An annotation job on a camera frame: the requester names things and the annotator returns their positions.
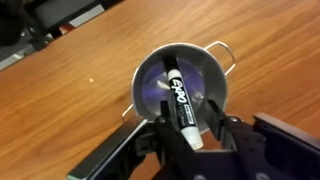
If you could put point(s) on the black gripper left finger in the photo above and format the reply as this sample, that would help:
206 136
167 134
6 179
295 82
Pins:
117 157

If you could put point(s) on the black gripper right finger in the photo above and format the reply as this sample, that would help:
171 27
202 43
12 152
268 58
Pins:
269 149

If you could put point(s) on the black Expo marker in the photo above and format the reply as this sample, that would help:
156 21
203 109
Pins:
184 112

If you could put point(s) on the silver pot with handles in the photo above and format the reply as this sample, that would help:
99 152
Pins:
203 75

